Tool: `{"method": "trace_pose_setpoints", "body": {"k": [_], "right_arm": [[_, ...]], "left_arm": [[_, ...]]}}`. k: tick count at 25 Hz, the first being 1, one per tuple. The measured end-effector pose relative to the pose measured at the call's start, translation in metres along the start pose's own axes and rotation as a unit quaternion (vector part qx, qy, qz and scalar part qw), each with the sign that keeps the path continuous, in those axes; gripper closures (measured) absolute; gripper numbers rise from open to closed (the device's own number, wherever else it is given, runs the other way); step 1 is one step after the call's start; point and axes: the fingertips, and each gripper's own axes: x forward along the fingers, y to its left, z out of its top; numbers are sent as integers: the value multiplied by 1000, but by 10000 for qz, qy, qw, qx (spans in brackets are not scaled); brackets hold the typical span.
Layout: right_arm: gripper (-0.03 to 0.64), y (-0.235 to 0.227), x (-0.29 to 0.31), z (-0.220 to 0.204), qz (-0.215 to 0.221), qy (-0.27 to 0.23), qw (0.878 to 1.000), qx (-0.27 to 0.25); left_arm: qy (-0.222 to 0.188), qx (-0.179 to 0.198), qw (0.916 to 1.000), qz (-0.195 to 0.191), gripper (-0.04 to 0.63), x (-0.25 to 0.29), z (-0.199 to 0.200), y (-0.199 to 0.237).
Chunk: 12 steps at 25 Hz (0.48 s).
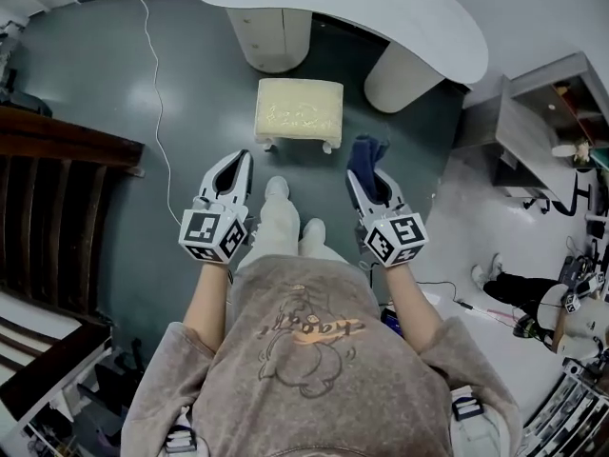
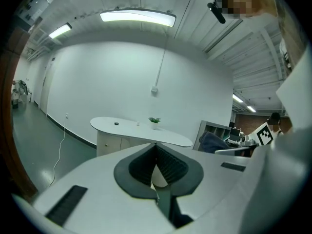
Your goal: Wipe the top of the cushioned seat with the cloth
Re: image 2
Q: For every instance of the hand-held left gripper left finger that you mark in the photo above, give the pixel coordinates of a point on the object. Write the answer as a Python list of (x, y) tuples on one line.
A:
[(123, 177)]

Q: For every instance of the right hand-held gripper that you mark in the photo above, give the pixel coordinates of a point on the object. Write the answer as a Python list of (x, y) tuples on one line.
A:
[(264, 136)]

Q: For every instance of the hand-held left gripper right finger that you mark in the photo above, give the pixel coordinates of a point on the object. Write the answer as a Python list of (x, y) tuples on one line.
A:
[(192, 177)]

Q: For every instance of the dark blue cloth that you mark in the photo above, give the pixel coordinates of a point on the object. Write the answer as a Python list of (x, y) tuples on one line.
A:
[(212, 142)]

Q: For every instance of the strip ceiling lamp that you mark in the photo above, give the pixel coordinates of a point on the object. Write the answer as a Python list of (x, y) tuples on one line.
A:
[(251, 108), (238, 98)]

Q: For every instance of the white curved reception counter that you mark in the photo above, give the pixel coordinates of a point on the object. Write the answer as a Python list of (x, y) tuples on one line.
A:
[(136, 133)]

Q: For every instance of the grey shelf unit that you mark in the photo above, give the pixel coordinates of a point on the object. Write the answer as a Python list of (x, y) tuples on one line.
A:
[(218, 129)]

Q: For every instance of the small potted green plant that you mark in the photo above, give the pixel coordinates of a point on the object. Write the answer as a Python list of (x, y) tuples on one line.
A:
[(154, 122)]

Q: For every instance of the white door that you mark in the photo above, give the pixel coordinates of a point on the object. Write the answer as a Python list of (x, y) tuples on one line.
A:
[(47, 89)]

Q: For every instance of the short ceiling lamp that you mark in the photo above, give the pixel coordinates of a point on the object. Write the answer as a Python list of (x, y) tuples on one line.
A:
[(59, 30)]

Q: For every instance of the long curved ceiling lamp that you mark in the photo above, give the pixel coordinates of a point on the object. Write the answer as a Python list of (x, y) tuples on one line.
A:
[(136, 16)]

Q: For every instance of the white wall junction box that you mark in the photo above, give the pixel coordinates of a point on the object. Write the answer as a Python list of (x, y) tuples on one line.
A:
[(154, 89)]

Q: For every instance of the white wall conduit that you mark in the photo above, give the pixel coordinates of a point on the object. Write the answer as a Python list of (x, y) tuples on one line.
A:
[(161, 64)]

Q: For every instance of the brown wooden door frame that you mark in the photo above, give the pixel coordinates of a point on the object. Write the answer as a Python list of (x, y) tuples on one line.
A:
[(9, 121)]

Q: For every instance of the black head-worn camera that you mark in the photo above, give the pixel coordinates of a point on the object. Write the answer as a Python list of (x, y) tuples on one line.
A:
[(217, 13)]

